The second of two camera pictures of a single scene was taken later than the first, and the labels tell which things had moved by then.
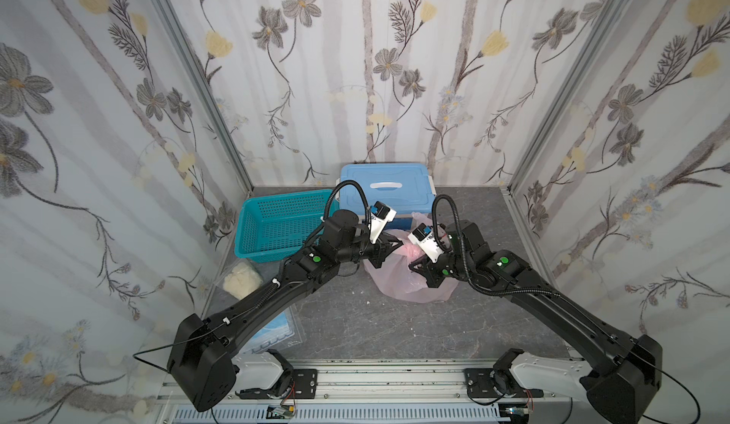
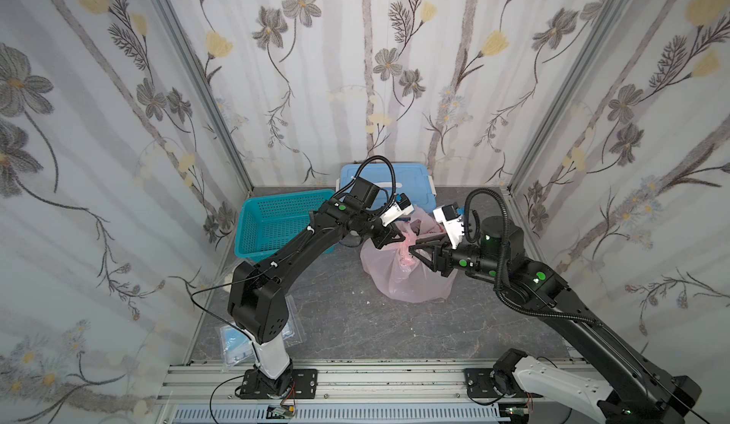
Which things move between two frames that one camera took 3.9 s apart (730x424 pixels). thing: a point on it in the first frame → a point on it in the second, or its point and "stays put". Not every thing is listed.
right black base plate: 478,385 stays put
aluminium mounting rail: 415,382 stays put
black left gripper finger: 375,255 → 381,239
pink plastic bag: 395,276 stays put
